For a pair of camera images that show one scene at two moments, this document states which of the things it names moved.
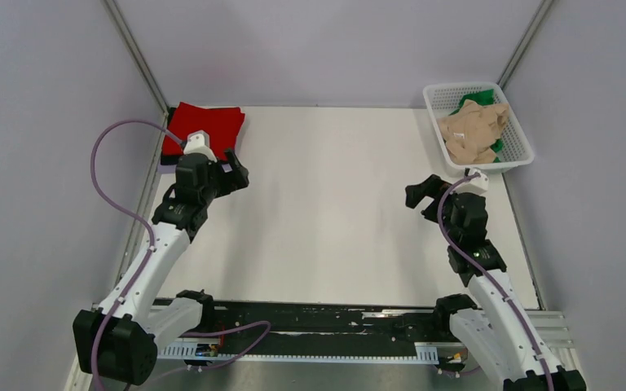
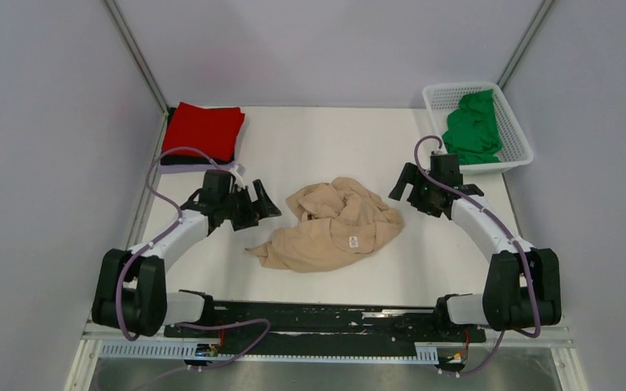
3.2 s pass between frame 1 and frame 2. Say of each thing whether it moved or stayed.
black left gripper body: moved
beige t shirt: moved
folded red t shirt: stayed
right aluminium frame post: stayed
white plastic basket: stayed
